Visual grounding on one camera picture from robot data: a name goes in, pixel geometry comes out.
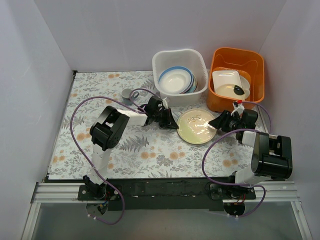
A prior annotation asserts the pale green plate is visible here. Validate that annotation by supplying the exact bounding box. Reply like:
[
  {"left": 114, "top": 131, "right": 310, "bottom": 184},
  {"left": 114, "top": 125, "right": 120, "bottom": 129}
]
[{"left": 177, "top": 108, "right": 217, "bottom": 145}]

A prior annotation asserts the lavender blue plate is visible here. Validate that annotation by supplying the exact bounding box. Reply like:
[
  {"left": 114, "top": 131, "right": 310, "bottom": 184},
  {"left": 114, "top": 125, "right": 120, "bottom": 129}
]
[{"left": 158, "top": 65, "right": 195, "bottom": 95}]

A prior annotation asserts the pink plate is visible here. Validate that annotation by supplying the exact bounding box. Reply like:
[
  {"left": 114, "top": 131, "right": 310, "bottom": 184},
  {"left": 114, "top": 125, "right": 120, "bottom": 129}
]
[{"left": 186, "top": 75, "right": 197, "bottom": 93}]

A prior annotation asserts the teal embossed plate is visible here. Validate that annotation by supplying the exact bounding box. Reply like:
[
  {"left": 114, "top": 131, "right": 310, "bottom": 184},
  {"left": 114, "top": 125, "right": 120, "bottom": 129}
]
[{"left": 190, "top": 76, "right": 198, "bottom": 93}]

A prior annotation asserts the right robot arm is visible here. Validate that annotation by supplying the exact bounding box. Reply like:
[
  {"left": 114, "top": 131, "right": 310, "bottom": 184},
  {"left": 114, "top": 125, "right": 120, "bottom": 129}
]
[{"left": 208, "top": 109, "right": 293, "bottom": 200}]

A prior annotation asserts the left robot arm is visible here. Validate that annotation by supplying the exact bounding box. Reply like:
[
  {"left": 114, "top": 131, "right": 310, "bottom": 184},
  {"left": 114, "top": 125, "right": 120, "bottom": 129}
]
[{"left": 83, "top": 96, "right": 179, "bottom": 200}]

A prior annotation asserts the orange plastic bin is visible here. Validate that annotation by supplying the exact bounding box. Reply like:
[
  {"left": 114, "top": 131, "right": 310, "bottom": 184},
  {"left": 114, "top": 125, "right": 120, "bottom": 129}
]
[{"left": 206, "top": 47, "right": 265, "bottom": 112}]

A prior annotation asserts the white plastic bin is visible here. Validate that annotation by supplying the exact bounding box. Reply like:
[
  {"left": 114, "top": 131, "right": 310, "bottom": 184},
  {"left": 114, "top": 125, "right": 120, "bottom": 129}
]
[{"left": 152, "top": 48, "right": 209, "bottom": 107}]

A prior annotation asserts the white round dish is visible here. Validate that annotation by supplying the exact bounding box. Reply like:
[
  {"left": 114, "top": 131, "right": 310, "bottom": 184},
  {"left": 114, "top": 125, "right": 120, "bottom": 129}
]
[{"left": 215, "top": 76, "right": 251, "bottom": 100}]

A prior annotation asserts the grey-blue mug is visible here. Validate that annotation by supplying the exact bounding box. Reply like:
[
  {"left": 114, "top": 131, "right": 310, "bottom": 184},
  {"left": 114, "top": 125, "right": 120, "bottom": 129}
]
[{"left": 121, "top": 88, "right": 139, "bottom": 106}]

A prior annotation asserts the white square dish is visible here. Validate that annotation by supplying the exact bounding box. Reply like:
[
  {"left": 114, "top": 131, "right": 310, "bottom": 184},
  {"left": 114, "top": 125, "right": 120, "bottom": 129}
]
[{"left": 211, "top": 70, "right": 242, "bottom": 93}]

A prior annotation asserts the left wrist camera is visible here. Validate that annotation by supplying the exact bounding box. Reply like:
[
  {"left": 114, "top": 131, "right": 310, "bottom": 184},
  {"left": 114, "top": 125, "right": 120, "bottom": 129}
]
[{"left": 162, "top": 97, "right": 169, "bottom": 109}]

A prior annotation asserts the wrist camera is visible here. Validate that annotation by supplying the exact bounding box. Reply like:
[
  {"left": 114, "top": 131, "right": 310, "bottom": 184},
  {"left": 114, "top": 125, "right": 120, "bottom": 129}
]
[
  {"left": 231, "top": 100, "right": 245, "bottom": 116},
  {"left": 162, "top": 97, "right": 169, "bottom": 109}
]

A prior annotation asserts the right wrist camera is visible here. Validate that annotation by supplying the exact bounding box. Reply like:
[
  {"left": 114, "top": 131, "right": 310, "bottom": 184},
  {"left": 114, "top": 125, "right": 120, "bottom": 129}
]
[{"left": 231, "top": 100, "right": 245, "bottom": 116}]

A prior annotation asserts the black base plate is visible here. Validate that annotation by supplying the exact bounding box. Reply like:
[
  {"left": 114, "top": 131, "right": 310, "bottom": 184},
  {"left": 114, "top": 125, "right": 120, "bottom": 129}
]
[{"left": 77, "top": 176, "right": 256, "bottom": 211}]

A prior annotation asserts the aluminium rail frame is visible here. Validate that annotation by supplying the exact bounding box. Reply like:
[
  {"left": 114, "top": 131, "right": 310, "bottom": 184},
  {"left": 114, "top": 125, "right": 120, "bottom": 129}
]
[{"left": 21, "top": 181, "right": 312, "bottom": 240}]

